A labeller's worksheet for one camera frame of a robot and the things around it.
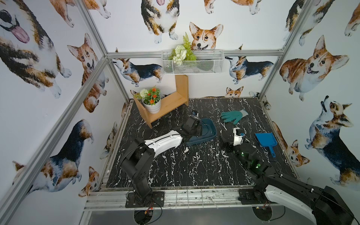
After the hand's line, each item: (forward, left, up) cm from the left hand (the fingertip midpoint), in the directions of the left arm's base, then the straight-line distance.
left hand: (197, 122), depth 91 cm
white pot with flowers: (+14, +30, +8) cm, 34 cm away
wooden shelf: (+25, +21, -8) cm, 34 cm away
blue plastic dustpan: (-7, -48, -11) cm, 50 cm away
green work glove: (+14, -32, -12) cm, 37 cm away
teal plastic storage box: (+1, -9, -12) cm, 15 cm away
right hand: (-10, -19, +5) cm, 22 cm away
